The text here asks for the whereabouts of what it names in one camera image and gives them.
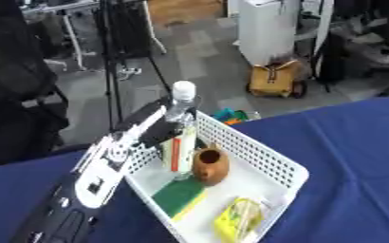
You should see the tan backpack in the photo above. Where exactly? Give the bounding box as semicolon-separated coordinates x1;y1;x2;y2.
244;59;309;100

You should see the white perforated plastic basket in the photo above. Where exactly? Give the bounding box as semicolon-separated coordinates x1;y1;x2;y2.
121;109;311;243

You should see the brown wooden cup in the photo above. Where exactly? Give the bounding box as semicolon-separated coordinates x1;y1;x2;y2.
191;143;232;187

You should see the clear bottle with white cap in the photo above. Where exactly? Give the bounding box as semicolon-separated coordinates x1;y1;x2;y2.
157;80;201;182

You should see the black office chair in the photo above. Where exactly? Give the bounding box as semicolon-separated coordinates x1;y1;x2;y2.
0;0;72;169

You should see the white cabinet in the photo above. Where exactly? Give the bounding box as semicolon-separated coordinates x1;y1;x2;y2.
234;0;303;66

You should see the black bag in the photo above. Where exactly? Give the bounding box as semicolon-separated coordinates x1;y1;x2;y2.
312;30;351;85

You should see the yellow packet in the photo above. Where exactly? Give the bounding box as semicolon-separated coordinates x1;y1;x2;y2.
211;196;267;243

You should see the green and orange toy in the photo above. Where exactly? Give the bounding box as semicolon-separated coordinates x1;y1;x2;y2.
209;107;251;126

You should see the green and yellow sponge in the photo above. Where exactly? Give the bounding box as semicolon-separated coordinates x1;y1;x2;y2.
149;176;210;223

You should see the black tripod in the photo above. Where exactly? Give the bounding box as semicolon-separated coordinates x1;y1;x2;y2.
93;0;175;131

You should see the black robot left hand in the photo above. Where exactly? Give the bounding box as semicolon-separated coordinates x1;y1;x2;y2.
113;96;201;150

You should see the white metal stand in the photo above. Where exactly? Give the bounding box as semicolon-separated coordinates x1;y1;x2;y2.
20;0;170;72

